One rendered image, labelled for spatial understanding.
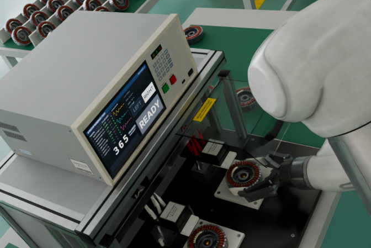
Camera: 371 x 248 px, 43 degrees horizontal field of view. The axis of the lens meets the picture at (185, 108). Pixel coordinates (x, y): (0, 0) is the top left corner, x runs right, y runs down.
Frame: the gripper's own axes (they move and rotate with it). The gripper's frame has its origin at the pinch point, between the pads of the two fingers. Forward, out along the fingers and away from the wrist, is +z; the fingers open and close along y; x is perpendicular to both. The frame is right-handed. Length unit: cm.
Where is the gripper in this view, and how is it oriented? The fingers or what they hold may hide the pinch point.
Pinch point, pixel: (244, 176)
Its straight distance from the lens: 146.0
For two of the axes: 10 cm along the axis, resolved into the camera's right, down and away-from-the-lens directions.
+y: 4.9, -6.8, 5.5
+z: -6.4, 1.5, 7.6
